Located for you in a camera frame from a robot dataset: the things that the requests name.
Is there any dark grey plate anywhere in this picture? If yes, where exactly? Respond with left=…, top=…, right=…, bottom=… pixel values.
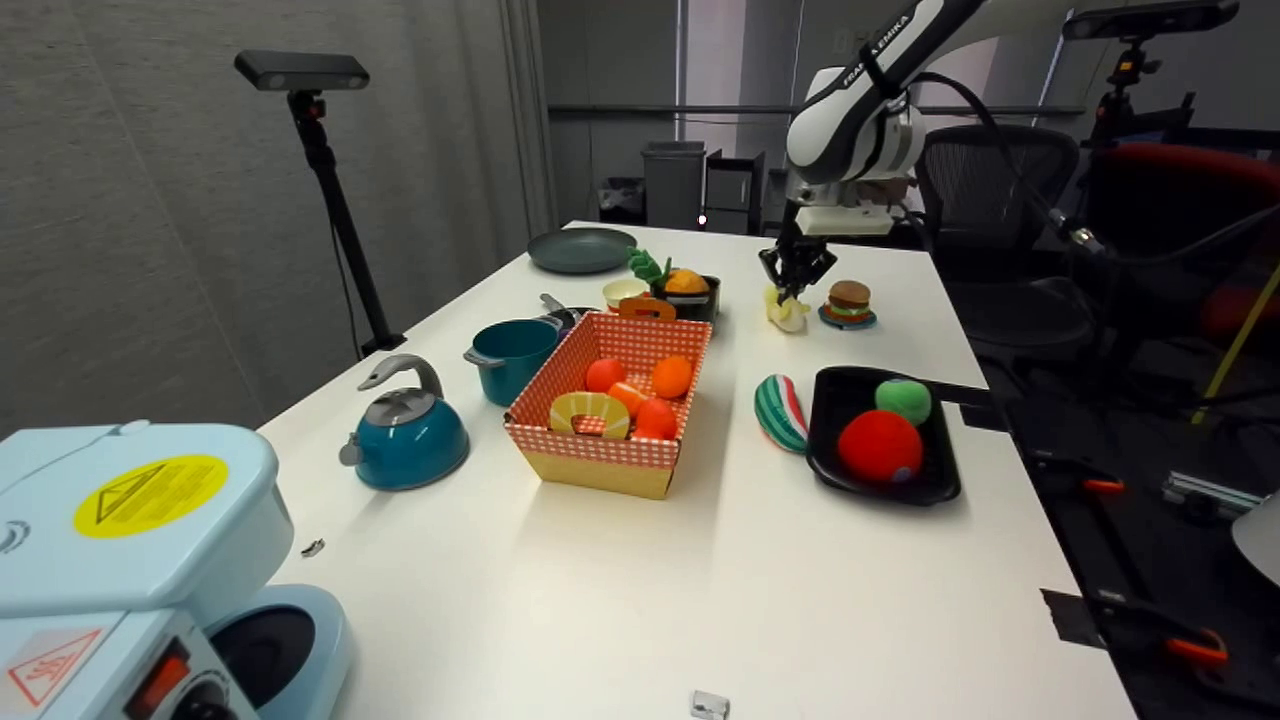
left=529, top=230, right=637, bottom=275

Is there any orange pineapple plush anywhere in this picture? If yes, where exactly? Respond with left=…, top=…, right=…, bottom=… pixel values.
left=627, top=253, right=709, bottom=298

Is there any yellow banana plush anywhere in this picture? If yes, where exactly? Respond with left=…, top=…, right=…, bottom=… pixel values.
left=766, top=288, right=807, bottom=338

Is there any burger plush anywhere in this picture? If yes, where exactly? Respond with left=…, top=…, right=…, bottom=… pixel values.
left=820, top=281, right=877, bottom=329

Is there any orange plush fruit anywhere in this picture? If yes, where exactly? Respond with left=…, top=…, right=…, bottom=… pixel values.
left=654, top=358, right=698, bottom=401

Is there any orange checkered paper basket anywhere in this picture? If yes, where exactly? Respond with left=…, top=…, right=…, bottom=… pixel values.
left=506, top=313, right=714, bottom=495

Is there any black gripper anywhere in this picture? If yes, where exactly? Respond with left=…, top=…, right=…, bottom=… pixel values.
left=761, top=225, right=838, bottom=300

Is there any black office chair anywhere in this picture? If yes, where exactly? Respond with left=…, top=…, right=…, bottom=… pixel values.
left=920, top=125, right=1095, bottom=360

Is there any black plastic tray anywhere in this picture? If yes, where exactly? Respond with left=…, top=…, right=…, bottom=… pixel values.
left=807, top=369, right=976, bottom=503

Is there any watermelon slice plush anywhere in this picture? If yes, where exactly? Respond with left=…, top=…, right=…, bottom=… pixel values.
left=753, top=375, right=807, bottom=455

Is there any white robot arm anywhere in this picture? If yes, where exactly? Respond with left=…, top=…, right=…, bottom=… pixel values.
left=761, top=0, right=983, bottom=300

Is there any red pompom ball plush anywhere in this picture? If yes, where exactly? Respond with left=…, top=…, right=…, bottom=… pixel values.
left=838, top=409, right=925, bottom=485

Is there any teal toy kettle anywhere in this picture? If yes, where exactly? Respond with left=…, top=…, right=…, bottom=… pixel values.
left=339, top=352, right=472, bottom=491

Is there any lemon slice plush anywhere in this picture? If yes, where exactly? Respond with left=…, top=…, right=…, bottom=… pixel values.
left=548, top=392, right=634, bottom=441

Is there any light blue toy toaster oven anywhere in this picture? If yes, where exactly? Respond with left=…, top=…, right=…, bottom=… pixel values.
left=0, top=422, right=353, bottom=720

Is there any black camera stand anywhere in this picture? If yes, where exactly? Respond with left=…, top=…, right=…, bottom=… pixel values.
left=232, top=50, right=399, bottom=352

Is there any teal toy pot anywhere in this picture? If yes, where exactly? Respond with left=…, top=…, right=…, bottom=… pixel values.
left=463, top=321, right=560, bottom=409

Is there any red tomato plush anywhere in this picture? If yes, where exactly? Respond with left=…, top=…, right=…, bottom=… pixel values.
left=586, top=358, right=625, bottom=392

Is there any green avocado plush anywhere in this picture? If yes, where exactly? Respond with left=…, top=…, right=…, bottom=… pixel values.
left=877, top=379, right=934, bottom=423

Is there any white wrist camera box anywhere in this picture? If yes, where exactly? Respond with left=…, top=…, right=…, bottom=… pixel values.
left=796, top=204, right=891, bottom=242

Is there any black pot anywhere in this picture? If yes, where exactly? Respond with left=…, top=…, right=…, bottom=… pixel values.
left=654, top=275, right=721, bottom=321

